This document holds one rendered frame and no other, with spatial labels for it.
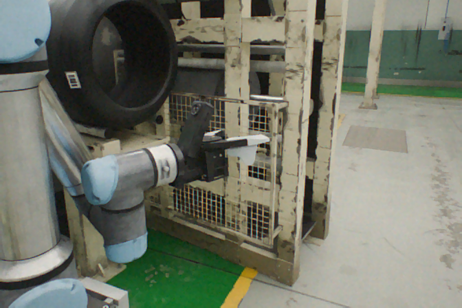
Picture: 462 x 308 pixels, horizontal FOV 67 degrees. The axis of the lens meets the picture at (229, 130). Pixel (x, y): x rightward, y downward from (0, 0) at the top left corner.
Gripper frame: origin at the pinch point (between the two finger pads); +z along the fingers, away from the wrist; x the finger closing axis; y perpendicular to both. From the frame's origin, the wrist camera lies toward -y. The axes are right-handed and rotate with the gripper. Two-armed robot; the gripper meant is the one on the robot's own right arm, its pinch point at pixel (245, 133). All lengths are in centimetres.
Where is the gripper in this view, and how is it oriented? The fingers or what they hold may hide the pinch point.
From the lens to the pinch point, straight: 78.3
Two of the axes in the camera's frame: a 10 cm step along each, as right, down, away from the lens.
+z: 7.6, -1.7, 6.2
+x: 6.4, 0.7, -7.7
